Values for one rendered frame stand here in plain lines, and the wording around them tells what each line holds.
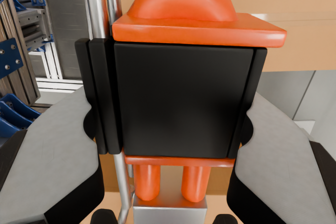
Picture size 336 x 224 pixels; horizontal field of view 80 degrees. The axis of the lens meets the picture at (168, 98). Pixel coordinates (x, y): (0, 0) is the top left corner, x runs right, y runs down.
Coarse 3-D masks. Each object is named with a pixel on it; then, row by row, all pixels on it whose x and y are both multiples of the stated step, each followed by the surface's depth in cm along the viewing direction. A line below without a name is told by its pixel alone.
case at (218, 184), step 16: (240, 144) 51; (112, 160) 45; (112, 176) 42; (128, 176) 42; (224, 176) 43; (112, 192) 39; (208, 192) 39; (224, 192) 39; (96, 208) 41; (112, 208) 41; (208, 208) 41; (224, 208) 41
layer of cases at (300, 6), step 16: (128, 0) 70; (240, 0) 70; (256, 0) 70; (272, 0) 70; (288, 0) 70; (304, 0) 70; (320, 0) 69; (256, 16) 72; (272, 16) 72; (288, 16) 72; (304, 16) 72; (320, 16) 72; (288, 32) 75; (304, 32) 75; (320, 32) 75; (272, 48) 78; (288, 48) 78; (304, 48) 78; (320, 48) 78; (272, 64) 81; (288, 64) 81; (304, 64) 81; (320, 64) 81
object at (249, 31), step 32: (128, 32) 8; (160, 32) 8; (192, 32) 8; (224, 32) 8; (256, 32) 8; (128, 64) 9; (160, 64) 9; (192, 64) 9; (224, 64) 9; (256, 64) 9; (128, 96) 10; (160, 96) 10; (192, 96) 10; (224, 96) 10; (128, 128) 11; (160, 128) 11; (192, 128) 11; (224, 128) 11; (128, 160) 12; (160, 160) 12; (192, 160) 12; (224, 160) 12
